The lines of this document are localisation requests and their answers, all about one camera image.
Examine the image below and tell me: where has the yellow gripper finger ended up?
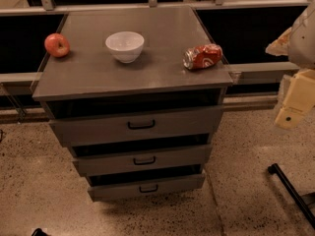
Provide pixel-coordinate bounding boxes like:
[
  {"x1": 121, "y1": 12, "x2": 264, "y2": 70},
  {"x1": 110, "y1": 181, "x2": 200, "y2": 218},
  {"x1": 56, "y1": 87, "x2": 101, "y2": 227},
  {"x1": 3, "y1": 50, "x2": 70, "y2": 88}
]
[
  {"x1": 265, "y1": 28, "x2": 291, "y2": 56},
  {"x1": 275, "y1": 69, "x2": 315, "y2": 130}
]

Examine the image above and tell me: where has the grey drawer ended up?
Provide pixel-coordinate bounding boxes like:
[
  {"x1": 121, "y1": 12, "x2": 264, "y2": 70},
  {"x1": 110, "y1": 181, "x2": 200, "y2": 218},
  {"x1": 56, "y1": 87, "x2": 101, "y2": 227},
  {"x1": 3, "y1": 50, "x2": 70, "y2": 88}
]
[
  {"x1": 73, "y1": 145, "x2": 212, "y2": 177},
  {"x1": 49, "y1": 106, "x2": 222, "y2": 147},
  {"x1": 88, "y1": 172, "x2": 206, "y2": 202}
]

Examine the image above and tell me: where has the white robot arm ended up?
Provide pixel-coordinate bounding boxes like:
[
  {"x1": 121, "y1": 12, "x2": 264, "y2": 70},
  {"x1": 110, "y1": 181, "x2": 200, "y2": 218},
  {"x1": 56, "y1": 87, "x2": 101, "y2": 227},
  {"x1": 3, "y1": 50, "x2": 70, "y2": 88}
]
[{"x1": 266, "y1": 0, "x2": 315, "y2": 130}]

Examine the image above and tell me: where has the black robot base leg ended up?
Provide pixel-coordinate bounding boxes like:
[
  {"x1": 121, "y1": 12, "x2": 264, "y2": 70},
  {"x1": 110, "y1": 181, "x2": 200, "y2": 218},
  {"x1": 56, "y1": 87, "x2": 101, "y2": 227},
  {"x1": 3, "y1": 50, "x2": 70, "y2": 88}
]
[{"x1": 268, "y1": 163, "x2": 315, "y2": 229}]

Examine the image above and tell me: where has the grey top drawer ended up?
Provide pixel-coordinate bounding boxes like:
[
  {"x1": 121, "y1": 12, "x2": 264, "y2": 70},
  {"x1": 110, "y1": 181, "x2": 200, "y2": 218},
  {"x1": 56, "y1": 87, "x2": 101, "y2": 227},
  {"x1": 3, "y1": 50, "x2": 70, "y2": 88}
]
[{"x1": 49, "y1": 106, "x2": 222, "y2": 147}]

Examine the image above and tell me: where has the grey drawer cabinet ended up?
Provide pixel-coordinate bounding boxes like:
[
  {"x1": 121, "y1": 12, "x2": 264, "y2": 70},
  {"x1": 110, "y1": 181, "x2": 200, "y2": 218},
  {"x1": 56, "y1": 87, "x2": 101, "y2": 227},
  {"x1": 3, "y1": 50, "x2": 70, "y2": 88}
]
[{"x1": 31, "y1": 6, "x2": 234, "y2": 203}]

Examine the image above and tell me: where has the grey bottom drawer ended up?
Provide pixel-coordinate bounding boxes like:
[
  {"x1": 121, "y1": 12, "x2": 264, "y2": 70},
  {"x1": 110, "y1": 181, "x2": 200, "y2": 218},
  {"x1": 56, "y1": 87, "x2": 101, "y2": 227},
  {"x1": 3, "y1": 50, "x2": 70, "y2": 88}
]
[{"x1": 88, "y1": 172, "x2": 206, "y2": 202}]

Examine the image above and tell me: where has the crushed red soda can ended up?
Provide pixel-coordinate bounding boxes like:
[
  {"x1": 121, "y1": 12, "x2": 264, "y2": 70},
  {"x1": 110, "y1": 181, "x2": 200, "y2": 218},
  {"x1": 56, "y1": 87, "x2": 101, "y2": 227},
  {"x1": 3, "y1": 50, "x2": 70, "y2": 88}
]
[{"x1": 183, "y1": 43, "x2": 223, "y2": 70}]

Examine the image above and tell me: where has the white ceramic bowl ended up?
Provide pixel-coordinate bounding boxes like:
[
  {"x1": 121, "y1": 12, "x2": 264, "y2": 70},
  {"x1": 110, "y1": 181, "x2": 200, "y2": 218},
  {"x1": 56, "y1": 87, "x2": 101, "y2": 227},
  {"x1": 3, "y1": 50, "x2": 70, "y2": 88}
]
[{"x1": 105, "y1": 31, "x2": 145, "y2": 64}]

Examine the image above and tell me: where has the red apple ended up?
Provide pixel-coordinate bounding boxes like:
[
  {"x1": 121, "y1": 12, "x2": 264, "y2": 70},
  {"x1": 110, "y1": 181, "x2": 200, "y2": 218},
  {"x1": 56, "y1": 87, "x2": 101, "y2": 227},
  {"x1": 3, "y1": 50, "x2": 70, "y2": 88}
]
[{"x1": 44, "y1": 33, "x2": 70, "y2": 58}]

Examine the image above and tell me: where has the grey metal railing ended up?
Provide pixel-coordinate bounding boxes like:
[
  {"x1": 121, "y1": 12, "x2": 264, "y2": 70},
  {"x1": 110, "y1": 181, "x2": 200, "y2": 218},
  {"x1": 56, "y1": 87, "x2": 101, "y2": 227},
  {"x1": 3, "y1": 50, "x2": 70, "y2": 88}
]
[{"x1": 1, "y1": 0, "x2": 308, "y2": 119}]

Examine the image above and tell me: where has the black object on floor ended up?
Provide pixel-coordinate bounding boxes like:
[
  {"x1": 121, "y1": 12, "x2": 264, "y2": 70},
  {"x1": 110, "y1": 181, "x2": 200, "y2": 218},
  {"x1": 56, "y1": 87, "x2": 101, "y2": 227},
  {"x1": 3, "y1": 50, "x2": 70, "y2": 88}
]
[{"x1": 31, "y1": 228, "x2": 50, "y2": 236}]

